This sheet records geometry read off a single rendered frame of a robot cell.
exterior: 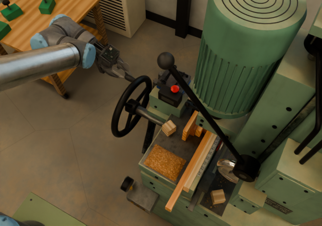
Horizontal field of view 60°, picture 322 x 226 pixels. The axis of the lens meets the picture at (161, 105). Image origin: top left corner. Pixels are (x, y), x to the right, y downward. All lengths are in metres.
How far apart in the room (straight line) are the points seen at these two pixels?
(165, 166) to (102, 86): 1.41
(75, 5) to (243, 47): 1.69
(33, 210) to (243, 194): 0.86
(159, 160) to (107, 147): 1.08
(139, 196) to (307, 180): 0.79
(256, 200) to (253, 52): 0.43
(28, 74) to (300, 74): 0.65
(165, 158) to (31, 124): 1.46
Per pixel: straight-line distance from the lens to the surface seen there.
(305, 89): 0.58
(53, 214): 1.29
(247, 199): 0.81
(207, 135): 0.99
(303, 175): 0.62
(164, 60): 0.54
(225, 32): 0.51
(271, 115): 0.67
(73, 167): 2.01
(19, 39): 2.01
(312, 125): 0.59
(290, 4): 0.56
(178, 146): 1.01
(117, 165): 1.95
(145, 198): 1.24
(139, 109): 1.16
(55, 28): 1.15
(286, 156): 0.62
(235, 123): 0.89
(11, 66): 0.79
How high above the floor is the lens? 1.84
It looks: 60 degrees down
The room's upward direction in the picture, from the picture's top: straight up
